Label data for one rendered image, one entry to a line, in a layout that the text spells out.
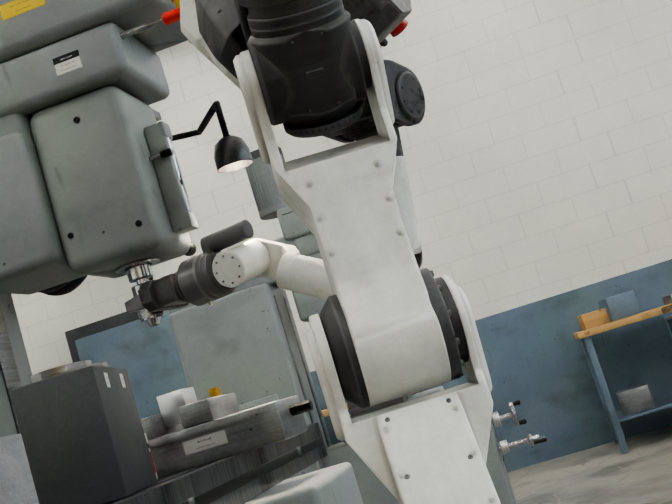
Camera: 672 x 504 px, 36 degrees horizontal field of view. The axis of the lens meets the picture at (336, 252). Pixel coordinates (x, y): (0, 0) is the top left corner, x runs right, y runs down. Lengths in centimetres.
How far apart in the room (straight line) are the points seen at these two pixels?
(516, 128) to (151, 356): 355
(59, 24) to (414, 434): 109
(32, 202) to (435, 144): 674
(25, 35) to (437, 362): 109
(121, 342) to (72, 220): 706
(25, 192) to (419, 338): 96
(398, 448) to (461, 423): 8
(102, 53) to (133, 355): 709
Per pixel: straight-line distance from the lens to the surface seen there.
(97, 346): 907
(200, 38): 157
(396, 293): 123
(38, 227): 195
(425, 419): 124
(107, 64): 195
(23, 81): 201
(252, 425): 185
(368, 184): 127
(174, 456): 191
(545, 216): 839
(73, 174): 195
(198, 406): 188
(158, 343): 886
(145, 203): 190
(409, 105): 169
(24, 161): 198
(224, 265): 180
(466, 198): 843
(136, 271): 197
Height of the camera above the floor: 97
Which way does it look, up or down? 7 degrees up
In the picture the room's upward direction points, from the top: 17 degrees counter-clockwise
